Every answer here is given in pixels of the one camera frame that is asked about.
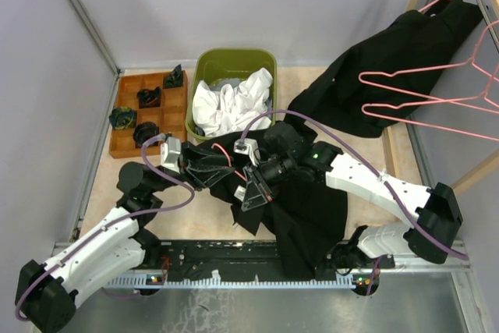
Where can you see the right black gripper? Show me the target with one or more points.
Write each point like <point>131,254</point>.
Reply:
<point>256,193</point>

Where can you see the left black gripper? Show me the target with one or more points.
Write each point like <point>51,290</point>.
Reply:
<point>188,162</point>

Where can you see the pink hanger of black shirt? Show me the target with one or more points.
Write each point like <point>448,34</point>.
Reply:
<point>228,159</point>

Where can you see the black shirt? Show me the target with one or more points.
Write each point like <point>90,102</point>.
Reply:
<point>414,42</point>
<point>307,218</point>

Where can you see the white shirt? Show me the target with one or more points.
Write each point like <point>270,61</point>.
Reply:
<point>229,106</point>

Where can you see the pink hanger of grey shirt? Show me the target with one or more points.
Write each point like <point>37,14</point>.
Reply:
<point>468,109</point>

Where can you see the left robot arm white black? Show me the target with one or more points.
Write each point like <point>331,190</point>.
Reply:
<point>49,293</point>

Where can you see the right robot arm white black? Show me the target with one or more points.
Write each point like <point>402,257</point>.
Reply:
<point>428,218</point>

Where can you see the rolled black sock bottom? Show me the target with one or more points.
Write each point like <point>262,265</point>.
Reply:
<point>144,132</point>

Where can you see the rolled black sock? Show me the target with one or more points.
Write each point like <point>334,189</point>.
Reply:
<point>174,79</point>
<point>144,132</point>
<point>149,98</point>

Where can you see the rolled black sock centre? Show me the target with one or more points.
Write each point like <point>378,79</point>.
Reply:
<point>149,98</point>

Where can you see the rolled black sock top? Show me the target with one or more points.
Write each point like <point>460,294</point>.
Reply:
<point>174,79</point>

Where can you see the rolled dark sock green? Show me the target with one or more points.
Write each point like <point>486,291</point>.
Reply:
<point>122,118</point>

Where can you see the green plastic basket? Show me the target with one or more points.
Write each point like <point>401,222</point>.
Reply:
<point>219,64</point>

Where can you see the wooden clothes rack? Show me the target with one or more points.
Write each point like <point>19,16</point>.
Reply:
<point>427,156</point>

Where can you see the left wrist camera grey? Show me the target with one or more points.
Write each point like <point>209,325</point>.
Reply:
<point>170,154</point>

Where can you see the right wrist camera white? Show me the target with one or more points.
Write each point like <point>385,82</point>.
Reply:
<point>247,147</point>

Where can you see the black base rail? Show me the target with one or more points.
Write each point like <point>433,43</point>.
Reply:
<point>249,260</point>

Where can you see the white cable duct strip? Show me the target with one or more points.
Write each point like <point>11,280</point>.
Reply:
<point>155,281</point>

